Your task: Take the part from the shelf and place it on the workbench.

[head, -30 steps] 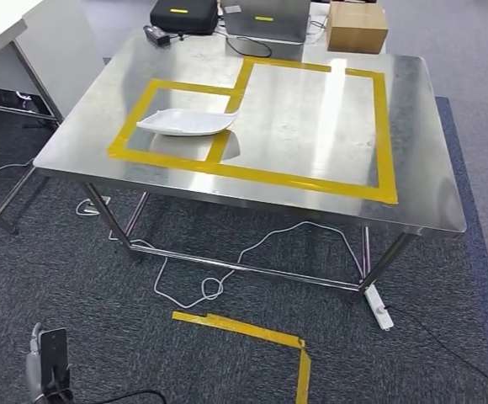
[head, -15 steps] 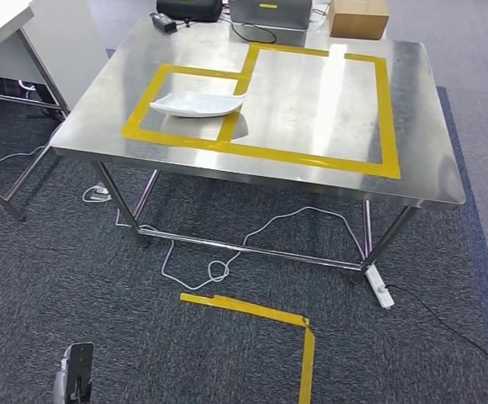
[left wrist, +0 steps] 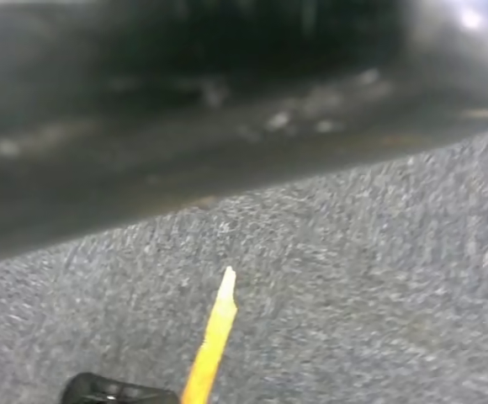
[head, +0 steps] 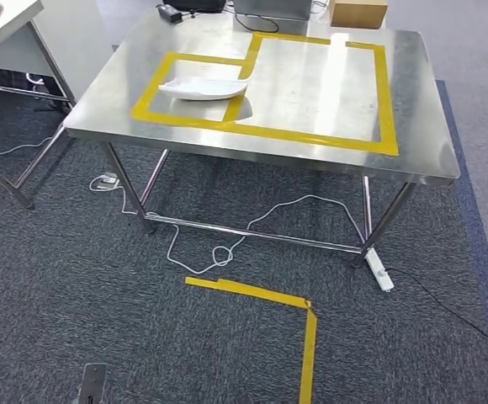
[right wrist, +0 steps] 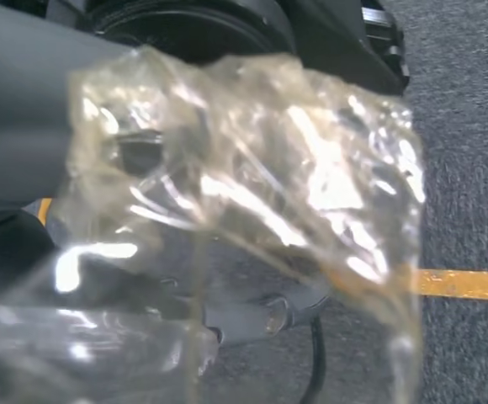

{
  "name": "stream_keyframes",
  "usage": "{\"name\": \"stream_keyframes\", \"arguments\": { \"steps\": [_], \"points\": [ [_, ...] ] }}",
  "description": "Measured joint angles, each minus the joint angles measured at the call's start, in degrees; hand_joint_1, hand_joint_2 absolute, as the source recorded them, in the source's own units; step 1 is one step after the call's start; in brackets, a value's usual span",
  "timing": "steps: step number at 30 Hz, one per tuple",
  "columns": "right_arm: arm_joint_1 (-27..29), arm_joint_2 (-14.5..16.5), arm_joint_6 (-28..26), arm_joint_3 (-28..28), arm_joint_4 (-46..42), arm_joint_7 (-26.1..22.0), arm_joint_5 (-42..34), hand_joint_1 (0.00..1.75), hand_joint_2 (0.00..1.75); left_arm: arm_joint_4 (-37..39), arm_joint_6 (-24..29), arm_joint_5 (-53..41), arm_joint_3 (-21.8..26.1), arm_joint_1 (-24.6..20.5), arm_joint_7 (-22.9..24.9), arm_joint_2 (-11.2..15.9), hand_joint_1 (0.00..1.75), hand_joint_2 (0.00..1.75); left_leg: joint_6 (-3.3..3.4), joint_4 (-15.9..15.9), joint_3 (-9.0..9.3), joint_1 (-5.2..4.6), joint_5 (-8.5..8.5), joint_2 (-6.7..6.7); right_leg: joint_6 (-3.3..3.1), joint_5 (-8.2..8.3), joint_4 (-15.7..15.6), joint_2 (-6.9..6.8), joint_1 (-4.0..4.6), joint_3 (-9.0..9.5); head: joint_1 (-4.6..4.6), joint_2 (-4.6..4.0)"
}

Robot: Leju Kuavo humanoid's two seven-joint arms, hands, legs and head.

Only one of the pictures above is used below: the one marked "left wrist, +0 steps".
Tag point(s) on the torn yellow floor tape strip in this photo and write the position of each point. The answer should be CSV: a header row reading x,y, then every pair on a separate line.
x,y
212,351

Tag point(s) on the black glossy object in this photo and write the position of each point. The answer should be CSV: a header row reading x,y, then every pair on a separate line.
x,y
118,390

